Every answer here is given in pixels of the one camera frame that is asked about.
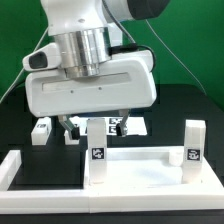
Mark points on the fiducial marker sheet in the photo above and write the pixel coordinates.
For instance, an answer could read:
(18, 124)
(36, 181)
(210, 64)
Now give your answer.
(135, 125)

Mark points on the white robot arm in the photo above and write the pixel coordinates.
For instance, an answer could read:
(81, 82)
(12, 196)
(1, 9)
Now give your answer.
(80, 71)

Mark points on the white desk top tray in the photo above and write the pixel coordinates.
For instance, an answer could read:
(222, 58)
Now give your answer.
(133, 168)

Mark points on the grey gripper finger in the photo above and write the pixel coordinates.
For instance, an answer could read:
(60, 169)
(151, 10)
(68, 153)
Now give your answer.
(73, 130)
(121, 127)

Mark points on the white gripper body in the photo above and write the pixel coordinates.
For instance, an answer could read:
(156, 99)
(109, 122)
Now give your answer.
(124, 83)

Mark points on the white U-shaped frame fence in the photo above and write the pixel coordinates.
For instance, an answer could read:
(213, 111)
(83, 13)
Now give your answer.
(206, 196)

